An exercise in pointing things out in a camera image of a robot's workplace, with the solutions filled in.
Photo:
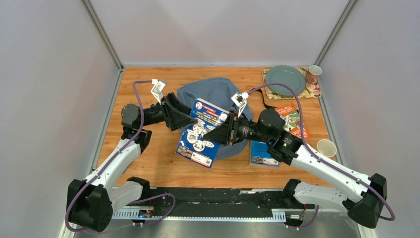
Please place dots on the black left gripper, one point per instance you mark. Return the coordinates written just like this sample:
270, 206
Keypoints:
174, 119

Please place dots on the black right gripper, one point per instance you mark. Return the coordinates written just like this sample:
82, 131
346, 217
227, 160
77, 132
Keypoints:
224, 133

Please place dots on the dark blue treehouse book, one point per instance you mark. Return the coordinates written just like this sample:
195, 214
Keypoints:
191, 145

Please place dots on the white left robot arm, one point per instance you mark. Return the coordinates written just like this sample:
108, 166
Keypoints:
91, 202

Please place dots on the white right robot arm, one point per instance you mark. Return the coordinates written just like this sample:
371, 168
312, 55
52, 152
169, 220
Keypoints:
361, 196

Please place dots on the light blue treehouse book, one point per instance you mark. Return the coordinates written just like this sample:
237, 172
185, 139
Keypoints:
259, 155

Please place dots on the orange treehouse book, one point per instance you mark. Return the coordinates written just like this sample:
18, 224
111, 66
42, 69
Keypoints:
292, 119

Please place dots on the teal round plate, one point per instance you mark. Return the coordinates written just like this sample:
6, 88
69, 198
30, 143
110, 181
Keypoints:
287, 75

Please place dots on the floral placemat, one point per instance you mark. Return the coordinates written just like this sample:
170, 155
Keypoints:
276, 92

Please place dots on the yellow mug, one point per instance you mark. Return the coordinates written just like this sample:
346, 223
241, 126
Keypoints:
327, 148

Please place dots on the pink mug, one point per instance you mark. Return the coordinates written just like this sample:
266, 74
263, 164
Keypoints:
313, 74

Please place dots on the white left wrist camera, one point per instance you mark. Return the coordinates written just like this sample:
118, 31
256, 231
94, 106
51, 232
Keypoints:
157, 89

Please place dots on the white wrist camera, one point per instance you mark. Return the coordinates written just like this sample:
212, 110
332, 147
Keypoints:
157, 89
240, 101

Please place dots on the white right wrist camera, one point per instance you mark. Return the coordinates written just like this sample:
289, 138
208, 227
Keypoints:
240, 101

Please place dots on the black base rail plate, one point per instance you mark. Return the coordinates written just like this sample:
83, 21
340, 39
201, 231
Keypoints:
219, 202

